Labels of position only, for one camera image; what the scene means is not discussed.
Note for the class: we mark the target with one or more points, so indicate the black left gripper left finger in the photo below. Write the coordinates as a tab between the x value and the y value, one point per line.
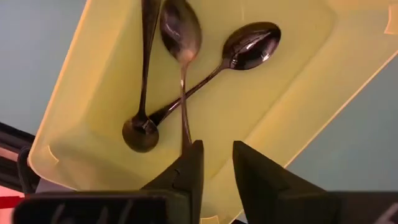
194	174

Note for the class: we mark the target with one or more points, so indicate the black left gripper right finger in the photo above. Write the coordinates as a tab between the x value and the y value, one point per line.
261	186

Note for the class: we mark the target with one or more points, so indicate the black metal spoon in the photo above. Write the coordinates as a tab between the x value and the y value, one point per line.
180	28
252	46
140	137

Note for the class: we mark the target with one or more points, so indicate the yellow plastic bin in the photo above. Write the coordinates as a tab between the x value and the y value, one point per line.
264	109

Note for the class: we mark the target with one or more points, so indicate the red tape strip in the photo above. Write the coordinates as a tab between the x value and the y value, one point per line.
11	201

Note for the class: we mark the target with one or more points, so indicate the black table frame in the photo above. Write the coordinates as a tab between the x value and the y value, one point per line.
12	140

